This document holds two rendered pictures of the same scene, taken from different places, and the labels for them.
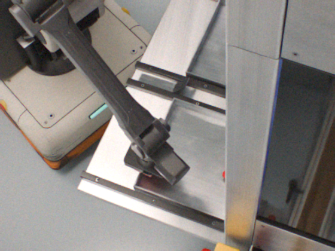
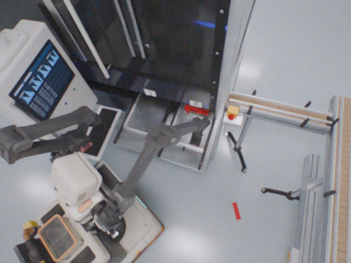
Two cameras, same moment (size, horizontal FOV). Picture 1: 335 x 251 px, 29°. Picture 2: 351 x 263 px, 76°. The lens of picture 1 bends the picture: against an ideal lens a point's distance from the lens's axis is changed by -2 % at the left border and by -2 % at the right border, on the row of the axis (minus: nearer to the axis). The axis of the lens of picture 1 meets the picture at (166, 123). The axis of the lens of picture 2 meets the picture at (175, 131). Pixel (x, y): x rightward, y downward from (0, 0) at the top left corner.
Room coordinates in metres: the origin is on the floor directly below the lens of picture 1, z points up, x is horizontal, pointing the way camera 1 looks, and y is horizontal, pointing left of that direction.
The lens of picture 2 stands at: (0.77, 0.64, 2.32)
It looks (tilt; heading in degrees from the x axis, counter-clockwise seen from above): 63 degrees down; 267
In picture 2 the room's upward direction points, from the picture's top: 11 degrees counter-clockwise
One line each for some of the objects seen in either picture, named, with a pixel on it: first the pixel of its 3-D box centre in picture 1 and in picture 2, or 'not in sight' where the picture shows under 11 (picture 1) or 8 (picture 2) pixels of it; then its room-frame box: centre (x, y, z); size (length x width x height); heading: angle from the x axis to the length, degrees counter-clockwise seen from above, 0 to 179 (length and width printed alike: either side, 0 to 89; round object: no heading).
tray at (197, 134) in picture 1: (217, 165); (192, 123); (0.61, -0.11, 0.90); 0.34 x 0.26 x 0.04; 58
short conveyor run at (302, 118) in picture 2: not in sight; (277, 109); (0.01, -0.04, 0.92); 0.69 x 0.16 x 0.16; 148
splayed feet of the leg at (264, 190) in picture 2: not in sight; (289, 196); (-0.17, 0.45, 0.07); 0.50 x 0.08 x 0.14; 148
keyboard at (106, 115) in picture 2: not in sight; (99, 130); (1.30, -0.28, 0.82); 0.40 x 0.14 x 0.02; 61
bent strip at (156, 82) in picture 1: (163, 79); not in sight; (0.87, -0.01, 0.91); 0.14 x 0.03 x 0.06; 58
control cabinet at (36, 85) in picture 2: not in sight; (47, 94); (1.49, -0.41, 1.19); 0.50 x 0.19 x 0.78; 61
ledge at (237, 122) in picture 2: not in sight; (233, 116); (0.30, -0.10, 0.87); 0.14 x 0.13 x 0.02; 58
